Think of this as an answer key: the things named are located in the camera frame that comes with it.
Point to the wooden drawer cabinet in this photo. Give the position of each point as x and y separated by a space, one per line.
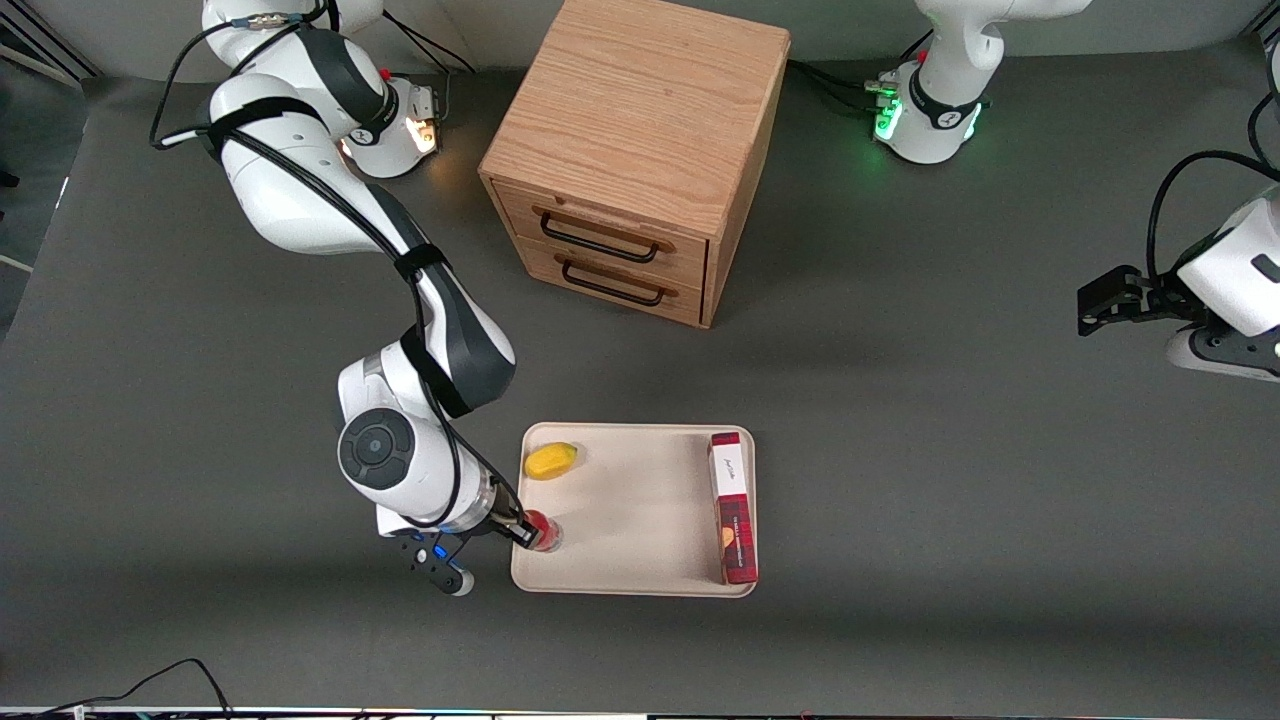
640 100

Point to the aluminium frame profile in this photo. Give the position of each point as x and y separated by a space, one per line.
45 50
1262 22

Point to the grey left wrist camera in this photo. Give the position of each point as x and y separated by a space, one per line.
1215 352

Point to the yellow lemon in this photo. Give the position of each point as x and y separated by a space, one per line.
550 461

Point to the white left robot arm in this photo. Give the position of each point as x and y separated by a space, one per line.
940 110

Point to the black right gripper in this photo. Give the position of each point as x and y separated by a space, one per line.
508 521

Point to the red coke bottle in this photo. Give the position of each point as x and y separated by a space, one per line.
548 532

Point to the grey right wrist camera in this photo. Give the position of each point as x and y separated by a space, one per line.
440 568

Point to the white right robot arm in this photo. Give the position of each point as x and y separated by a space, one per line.
300 190

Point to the wooden drawer front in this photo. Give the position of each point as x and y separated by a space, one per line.
685 302
690 262

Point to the red and white carton box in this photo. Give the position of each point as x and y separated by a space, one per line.
734 510

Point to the beige plastic tray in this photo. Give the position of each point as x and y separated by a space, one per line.
630 530

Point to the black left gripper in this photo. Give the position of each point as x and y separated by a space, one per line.
1152 300

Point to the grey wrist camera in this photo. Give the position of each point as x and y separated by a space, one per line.
440 568
1215 352

